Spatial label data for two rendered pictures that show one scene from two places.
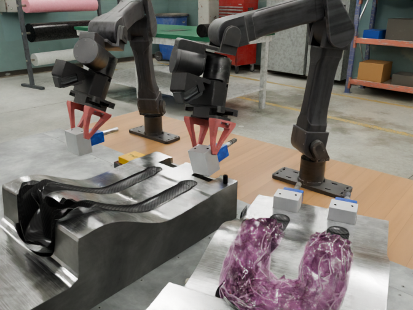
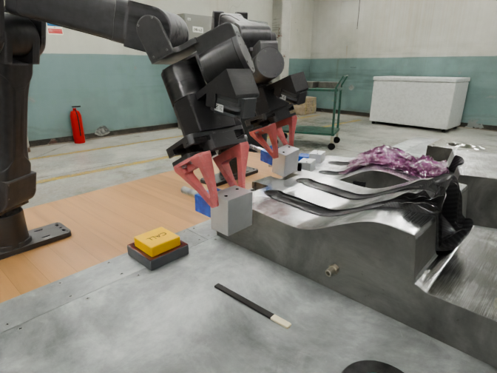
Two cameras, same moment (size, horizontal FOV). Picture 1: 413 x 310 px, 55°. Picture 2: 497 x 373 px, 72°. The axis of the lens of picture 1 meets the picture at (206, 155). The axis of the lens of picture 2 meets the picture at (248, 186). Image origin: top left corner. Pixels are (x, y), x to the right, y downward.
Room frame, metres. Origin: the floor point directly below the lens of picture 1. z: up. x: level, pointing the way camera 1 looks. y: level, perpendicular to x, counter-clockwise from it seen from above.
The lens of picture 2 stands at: (0.85, 0.76, 1.13)
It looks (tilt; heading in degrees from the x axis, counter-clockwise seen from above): 19 degrees down; 271
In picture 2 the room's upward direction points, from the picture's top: straight up
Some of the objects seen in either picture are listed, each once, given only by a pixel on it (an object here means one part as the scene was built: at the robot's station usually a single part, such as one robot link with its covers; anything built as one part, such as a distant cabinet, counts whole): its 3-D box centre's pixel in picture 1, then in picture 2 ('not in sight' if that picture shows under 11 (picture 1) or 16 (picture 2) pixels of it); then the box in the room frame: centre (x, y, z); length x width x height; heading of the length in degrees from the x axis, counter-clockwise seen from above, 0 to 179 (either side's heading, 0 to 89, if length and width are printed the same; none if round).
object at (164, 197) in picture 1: (110, 189); (361, 191); (0.66, 0.18, 0.92); 0.35 x 0.16 x 0.09; 138
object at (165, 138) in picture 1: (153, 125); (7, 229); (1.31, 0.19, 0.84); 0.20 x 0.07 x 0.08; 50
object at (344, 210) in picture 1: (345, 206); (302, 158); (0.70, -0.28, 0.86); 0.13 x 0.05 x 0.05; 155
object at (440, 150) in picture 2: not in sight; (463, 155); (0.13, -0.41, 0.84); 0.20 x 0.15 x 0.07; 138
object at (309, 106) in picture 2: not in sight; (302, 105); (-0.30, -8.10, 0.20); 0.63 x 0.44 x 0.40; 44
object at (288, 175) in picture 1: (311, 170); (230, 164); (0.93, -0.27, 0.84); 0.20 x 0.07 x 0.08; 50
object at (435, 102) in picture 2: not in sight; (416, 101); (-2.27, -6.21, 0.47); 1.52 x 0.77 x 0.94; 134
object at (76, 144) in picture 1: (95, 135); (209, 200); (0.92, 0.27, 0.93); 0.13 x 0.05 x 0.05; 139
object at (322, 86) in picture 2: not in sight; (309, 110); (0.07, -4.45, 0.50); 0.98 x 0.55 x 1.01; 159
